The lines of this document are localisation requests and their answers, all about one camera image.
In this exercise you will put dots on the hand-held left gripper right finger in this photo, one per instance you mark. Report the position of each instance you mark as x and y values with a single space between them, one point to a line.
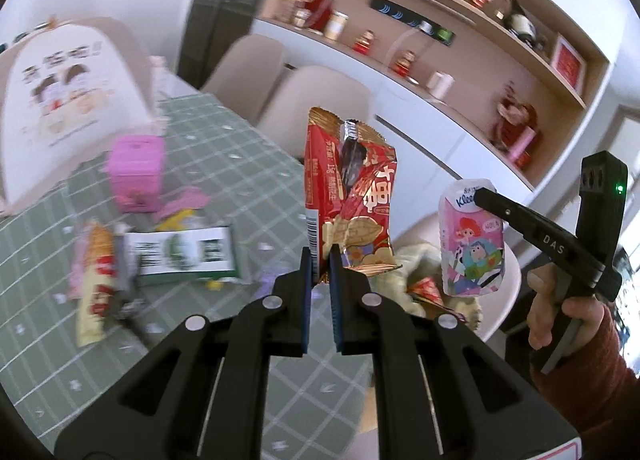
336 305

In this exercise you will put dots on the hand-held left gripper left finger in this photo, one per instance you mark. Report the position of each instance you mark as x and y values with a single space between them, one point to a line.
305 300

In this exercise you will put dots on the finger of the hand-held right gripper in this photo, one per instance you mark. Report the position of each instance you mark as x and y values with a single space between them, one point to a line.
500 207

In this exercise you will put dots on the pink cartoon tissue pack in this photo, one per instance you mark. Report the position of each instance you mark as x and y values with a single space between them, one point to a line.
472 250

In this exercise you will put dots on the red snack bag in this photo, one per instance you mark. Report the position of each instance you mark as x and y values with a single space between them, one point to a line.
425 291

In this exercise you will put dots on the red peanut snack packet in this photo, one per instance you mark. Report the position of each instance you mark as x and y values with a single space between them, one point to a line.
365 210

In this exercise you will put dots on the green white packet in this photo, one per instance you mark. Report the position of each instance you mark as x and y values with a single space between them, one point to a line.
180 255

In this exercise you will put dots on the pink wrapper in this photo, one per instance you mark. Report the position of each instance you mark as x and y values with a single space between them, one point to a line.
182 200

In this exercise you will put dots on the silver foil wrapper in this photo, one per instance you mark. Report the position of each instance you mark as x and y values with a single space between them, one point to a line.
127 285

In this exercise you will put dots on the red yellow snack wrapper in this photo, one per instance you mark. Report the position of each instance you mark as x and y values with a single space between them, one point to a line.
97 290

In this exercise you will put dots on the person's right forearm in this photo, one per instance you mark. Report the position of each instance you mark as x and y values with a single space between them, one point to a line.
595 380

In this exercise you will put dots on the person's right hand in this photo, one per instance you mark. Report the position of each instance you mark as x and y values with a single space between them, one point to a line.
542 310

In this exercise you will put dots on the small red box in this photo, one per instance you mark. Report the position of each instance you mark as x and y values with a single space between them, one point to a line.
525 160

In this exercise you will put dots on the pink cone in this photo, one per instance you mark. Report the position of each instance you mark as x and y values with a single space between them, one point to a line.
521 146

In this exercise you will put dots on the red flower arrangement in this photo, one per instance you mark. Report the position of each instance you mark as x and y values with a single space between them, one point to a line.
515 115

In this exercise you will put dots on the white electric kettle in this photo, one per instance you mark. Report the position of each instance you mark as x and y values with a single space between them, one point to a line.
440 84

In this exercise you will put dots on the red framed picture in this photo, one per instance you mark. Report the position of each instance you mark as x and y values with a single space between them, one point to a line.
567 63

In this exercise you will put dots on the small red figurine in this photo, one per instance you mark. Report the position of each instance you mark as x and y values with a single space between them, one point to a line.
404 64
364 43

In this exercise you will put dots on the green charger plug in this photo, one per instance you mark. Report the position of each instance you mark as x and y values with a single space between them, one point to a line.
444 33

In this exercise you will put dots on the wine bottle with panda holder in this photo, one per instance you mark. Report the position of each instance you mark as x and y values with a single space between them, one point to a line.
522 20

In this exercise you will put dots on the pink plastic container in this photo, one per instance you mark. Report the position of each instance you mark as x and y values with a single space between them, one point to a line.
135 175

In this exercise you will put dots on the black power strip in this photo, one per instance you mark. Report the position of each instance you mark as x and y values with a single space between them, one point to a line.
400 15

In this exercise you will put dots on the yellow white cup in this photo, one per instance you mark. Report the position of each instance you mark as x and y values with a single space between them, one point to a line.
336 24

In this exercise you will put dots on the green checked tablecloth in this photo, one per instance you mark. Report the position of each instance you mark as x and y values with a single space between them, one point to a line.
75 390

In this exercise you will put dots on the flower vase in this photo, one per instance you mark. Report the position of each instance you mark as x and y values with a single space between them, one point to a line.
300 0

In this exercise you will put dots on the dark glass cabinet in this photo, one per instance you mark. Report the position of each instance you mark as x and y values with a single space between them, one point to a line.
225 5

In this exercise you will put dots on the white cartoon food cover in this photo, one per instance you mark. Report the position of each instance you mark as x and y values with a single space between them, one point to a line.
75 90

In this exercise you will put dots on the wooden wall shelf unit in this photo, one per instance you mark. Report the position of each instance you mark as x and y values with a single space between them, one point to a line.
450 60

